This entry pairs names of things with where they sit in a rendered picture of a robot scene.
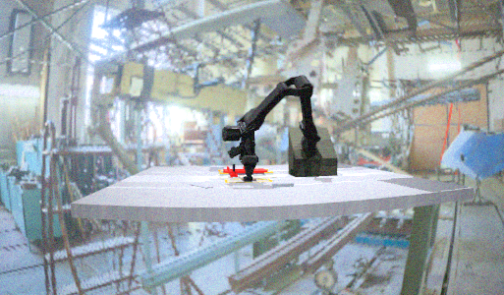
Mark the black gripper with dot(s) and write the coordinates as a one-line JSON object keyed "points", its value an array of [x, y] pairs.
{"points": [[249, 159]]}

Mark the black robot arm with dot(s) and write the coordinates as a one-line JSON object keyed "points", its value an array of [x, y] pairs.
{"points": [[254, 118]]}

